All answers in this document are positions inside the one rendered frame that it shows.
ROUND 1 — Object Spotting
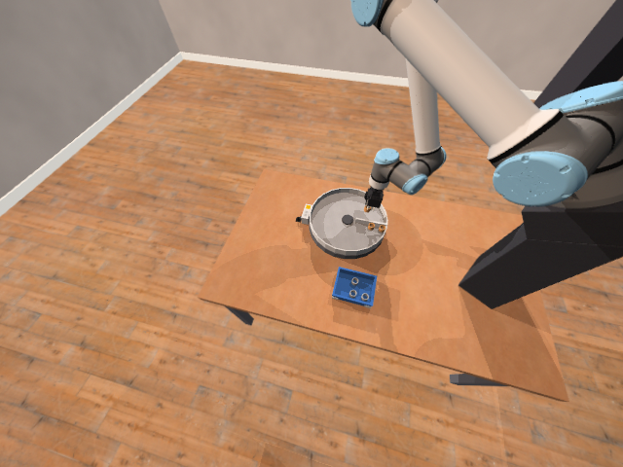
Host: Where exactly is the blue crate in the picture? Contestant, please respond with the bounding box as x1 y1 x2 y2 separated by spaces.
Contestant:
332 267 377 308

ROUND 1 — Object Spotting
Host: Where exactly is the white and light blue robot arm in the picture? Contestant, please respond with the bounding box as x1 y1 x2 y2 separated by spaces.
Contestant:
350 0 623 208

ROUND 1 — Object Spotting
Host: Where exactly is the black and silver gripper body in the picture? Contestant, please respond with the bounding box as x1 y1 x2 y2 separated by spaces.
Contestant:
366 186 384 208

